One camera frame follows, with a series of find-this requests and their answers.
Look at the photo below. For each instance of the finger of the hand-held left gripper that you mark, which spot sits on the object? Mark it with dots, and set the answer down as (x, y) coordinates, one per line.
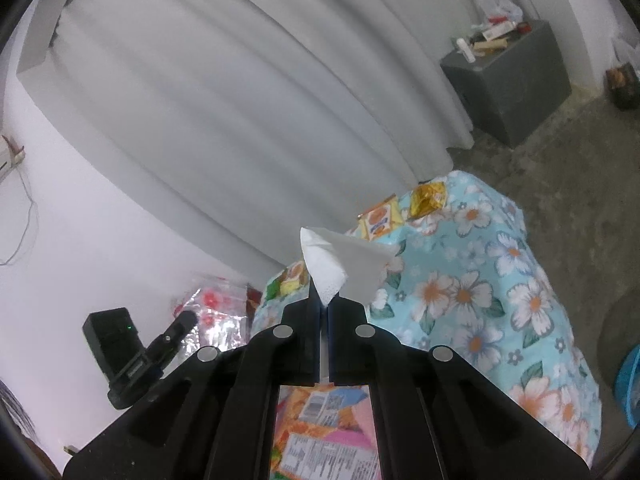
(172, 337)

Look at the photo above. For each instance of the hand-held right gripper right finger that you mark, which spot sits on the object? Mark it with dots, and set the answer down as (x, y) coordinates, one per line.
(345, 345)

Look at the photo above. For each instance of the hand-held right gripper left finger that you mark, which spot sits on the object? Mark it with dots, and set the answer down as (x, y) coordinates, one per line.
(305, 340)

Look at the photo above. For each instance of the white tissue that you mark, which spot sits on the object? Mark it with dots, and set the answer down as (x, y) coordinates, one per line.
(340, 260)

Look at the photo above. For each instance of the blue plastic wastebasket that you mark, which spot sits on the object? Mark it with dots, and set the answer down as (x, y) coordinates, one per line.
(630, 385)

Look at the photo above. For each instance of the clear bag with red print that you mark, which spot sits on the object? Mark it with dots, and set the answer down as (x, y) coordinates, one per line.
(215, 310)

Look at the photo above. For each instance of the yellow green snack packet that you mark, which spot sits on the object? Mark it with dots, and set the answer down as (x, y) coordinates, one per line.
(290, 280)

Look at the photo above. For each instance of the pink labelled packet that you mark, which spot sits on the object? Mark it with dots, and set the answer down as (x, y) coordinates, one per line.
(325, 435)

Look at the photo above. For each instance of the orange snack packet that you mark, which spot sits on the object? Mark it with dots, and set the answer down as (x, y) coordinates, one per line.
(381, 220)

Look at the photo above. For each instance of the floral light blue blanket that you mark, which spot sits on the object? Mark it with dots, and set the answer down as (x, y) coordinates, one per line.
(475, 310)

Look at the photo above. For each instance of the gold wrapper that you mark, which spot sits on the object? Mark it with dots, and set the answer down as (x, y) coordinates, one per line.
(427, 200)

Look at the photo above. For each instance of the white curtain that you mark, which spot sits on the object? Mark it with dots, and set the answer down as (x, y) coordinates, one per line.
(250, 100)

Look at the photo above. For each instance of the grey cabinet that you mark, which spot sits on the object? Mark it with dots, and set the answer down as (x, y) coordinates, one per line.
(510, 90)

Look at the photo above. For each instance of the small white bottle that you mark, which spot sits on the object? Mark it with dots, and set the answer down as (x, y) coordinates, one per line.
(465, 50)

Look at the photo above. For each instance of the tan wooden block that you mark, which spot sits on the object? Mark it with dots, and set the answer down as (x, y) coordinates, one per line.
(490, 45)

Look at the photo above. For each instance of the clear plastic bag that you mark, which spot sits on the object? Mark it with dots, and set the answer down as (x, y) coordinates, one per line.
(500, 5)

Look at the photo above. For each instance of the black box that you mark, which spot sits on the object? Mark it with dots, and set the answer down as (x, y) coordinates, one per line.
(624, 87)

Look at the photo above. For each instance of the white wall box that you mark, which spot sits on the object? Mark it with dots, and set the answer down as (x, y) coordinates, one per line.
(9, 157)

